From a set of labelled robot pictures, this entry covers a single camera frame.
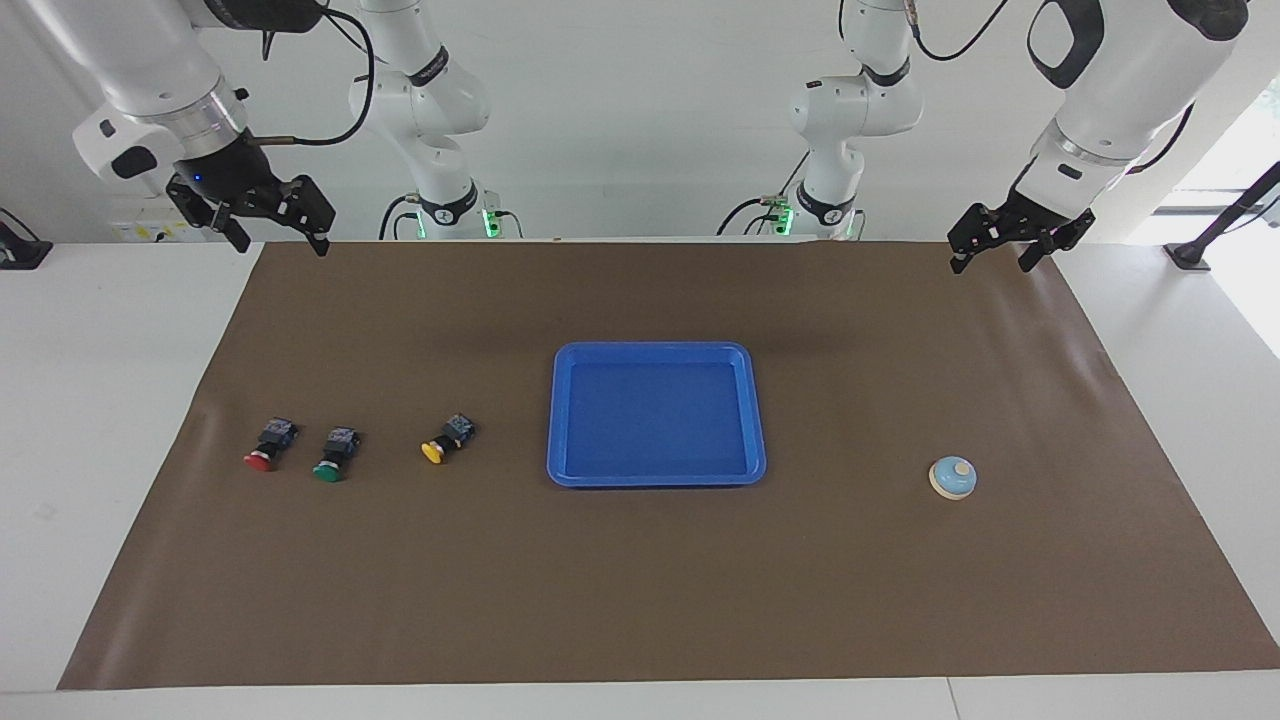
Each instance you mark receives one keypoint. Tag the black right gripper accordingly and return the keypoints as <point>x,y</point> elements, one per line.
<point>235,175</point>

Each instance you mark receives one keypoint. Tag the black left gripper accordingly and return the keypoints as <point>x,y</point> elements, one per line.
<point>1035,218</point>

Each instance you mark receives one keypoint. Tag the red push button switch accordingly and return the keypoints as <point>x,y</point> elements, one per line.
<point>268,447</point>

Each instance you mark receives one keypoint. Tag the green push button switch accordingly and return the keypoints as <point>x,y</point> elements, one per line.
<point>335,455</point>

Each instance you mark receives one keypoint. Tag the light blue desk bell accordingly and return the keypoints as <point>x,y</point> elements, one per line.
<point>953,480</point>

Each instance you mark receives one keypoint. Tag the yellow push button switch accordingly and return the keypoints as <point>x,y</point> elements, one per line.
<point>440,447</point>

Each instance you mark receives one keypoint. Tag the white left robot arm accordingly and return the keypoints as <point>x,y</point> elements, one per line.
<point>1120,90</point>

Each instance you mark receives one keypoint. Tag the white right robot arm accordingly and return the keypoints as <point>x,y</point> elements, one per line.
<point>150,60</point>

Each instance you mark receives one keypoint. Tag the blue plastic tray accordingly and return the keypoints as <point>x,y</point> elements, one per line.
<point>655,420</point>

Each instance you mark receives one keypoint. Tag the black slanted stand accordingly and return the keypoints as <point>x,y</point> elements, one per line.
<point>1225,220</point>

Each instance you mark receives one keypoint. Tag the small black stand foot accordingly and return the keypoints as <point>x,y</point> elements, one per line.
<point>20,252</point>

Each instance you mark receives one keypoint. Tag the brown table mat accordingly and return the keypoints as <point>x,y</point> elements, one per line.
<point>640,580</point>

